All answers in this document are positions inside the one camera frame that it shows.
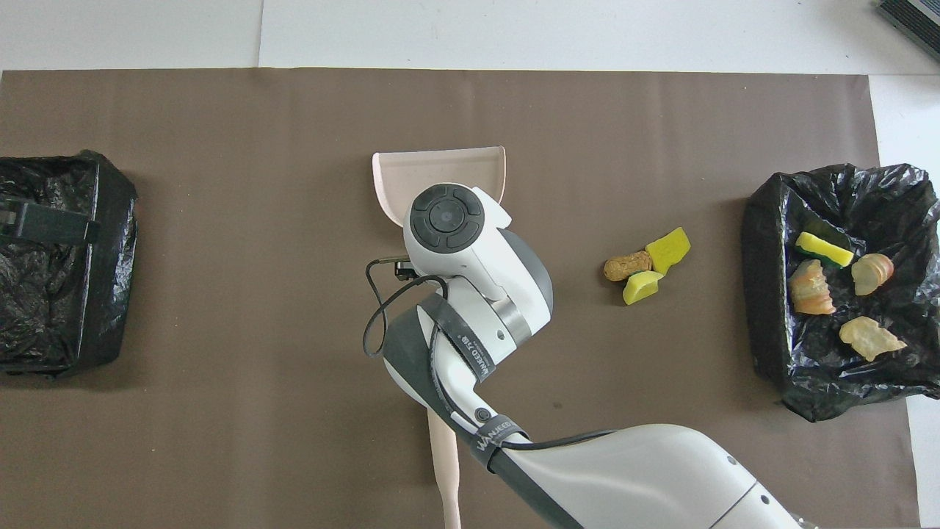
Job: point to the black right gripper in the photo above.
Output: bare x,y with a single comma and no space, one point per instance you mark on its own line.
403,268

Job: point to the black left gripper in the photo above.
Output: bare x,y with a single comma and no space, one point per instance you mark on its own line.
7,224

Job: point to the pale pink plastic dustpan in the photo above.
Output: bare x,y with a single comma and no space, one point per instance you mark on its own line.
440,169

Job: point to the beige brush with black bristles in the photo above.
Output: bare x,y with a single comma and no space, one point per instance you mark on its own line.
444,470

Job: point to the brown peanut-shaped bread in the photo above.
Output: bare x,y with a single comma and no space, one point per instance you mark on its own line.
626,266

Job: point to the yellow sponge piece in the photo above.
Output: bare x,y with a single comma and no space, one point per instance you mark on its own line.
641,288
822,250
668,250

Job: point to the large striped croissant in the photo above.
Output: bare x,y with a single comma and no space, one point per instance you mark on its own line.
811,288

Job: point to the small golden croissant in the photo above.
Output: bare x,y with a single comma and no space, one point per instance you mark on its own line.
872,274

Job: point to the pale pastry piece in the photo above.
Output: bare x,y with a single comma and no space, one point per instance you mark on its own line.
870,338

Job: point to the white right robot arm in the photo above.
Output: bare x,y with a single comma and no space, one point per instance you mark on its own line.
470,250

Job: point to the black bin with taut bag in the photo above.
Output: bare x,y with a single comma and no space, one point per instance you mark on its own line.
59,294

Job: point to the black bin with crumpled bag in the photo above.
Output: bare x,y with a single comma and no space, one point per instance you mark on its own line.
844,367

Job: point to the brown paper table mat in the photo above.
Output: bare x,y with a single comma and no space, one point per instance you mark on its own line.
220,132

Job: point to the dark grey ribbed device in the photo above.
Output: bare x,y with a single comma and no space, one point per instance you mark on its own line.
914,22

